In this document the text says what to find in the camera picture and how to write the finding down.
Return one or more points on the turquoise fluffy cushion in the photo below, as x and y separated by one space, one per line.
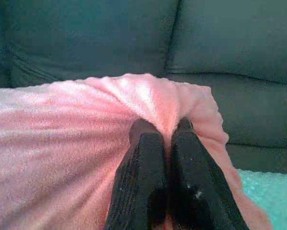
273 198

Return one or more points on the pink dotted plush pillow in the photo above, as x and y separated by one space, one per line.
62 143

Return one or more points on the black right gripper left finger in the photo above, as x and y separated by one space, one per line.
141 179

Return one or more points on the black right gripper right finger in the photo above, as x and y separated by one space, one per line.
194 179

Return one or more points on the grey-green leather sofa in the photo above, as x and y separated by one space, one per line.
110 36

